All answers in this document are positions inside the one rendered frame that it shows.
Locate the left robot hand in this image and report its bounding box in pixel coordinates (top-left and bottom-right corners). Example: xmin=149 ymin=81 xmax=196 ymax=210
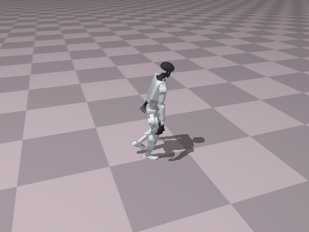
xmin=140 ymin=101 xmax=148 ymax=113

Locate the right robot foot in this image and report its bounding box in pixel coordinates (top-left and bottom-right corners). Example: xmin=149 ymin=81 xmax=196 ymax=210
xmin=142 ymin=154 xmax=159 ymax=160

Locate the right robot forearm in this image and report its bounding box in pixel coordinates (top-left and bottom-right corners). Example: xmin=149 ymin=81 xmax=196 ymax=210
xmin=158 ymin=105 xmax=165 ymax=126

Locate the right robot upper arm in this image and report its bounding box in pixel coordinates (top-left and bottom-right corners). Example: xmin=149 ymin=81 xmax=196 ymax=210
xmin=158 ymin=84 xmax=167 ymax=109

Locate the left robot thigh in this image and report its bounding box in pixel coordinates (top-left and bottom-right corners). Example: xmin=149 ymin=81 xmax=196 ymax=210
xmin=155 ymin=105 xmax=159 ymax=120

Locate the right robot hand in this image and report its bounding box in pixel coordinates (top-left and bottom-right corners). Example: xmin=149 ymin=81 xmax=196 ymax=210
xmin=155 ymin=122 xmax=165 ymax=135

